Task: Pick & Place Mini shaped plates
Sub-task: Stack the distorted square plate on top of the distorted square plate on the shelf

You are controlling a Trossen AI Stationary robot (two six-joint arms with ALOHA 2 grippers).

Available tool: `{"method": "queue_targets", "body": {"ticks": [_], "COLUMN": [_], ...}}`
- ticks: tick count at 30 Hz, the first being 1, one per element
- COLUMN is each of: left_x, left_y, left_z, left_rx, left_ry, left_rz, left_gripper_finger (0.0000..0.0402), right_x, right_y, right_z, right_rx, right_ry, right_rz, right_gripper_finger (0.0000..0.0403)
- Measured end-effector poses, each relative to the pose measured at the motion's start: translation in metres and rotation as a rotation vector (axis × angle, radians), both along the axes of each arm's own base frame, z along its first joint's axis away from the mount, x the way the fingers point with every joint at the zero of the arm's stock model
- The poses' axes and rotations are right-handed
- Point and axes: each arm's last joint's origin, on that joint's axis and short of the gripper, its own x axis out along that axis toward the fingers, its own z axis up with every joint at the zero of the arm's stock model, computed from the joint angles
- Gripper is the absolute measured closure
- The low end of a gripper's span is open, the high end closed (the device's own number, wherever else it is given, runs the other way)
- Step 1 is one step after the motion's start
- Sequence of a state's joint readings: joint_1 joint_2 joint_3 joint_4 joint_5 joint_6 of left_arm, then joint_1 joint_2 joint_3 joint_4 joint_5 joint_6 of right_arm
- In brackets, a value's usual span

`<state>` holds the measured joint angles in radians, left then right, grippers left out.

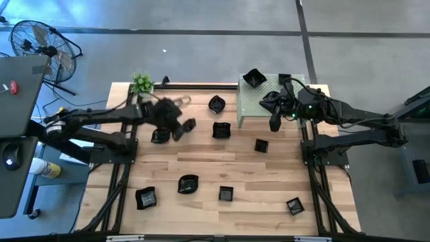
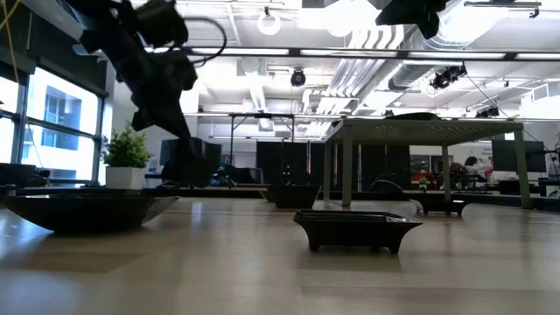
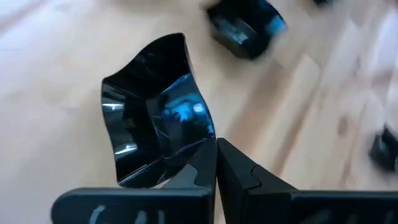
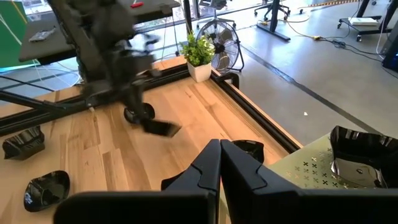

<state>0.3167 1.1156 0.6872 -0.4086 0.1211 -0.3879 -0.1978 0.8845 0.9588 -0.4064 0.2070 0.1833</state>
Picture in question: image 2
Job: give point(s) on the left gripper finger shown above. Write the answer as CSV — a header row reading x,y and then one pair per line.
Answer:
x,y
197,162
181,157

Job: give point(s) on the black angular deep plate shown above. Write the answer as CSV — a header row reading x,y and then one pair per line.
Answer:
x,y
293,197

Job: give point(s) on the black wide shallow plate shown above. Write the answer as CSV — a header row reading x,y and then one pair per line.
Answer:
x,y
83,214

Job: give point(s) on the black rectangular footed plate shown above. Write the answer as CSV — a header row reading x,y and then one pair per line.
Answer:
x,y
354,232

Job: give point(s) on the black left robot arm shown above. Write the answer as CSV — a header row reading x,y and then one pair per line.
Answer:
x,y
109,26

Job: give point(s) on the black monitor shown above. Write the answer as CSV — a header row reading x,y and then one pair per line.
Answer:
x,y
165,157
518,155

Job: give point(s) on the green plant white pot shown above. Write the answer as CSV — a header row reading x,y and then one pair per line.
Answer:
x,y
127,153

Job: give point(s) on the green perforated metal shelf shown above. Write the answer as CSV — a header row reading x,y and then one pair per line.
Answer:
x,y
420,131

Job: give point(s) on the person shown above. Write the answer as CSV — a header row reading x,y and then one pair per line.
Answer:
x,y
472,164

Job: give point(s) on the black partition panel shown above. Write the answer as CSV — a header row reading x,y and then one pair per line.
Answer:
x,y
385,166

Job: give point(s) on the black low footed plate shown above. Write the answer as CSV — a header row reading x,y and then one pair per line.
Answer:
x,y
442,206

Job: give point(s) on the black aluminium table frame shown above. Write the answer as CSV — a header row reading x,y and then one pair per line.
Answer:
x,y
210,192

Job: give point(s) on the silver ventilation duct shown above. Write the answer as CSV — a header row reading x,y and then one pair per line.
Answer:
x,y
407,74

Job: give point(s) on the black frame camera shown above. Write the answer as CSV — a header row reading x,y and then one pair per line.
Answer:
x,y
487,112
446,76

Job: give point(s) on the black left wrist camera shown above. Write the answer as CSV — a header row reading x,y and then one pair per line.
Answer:
x,y
162,22

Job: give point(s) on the black overhead bracket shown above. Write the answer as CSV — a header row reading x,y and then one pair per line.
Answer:
x,y
503,4

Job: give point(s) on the black overhead frame beam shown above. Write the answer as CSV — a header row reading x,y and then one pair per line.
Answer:
x,y
350,54

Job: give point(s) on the black metal frame stand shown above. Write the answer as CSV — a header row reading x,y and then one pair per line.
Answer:
x,y
262,116

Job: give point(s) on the black overhead camera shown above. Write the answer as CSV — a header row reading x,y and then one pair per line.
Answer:
x,y
298,78

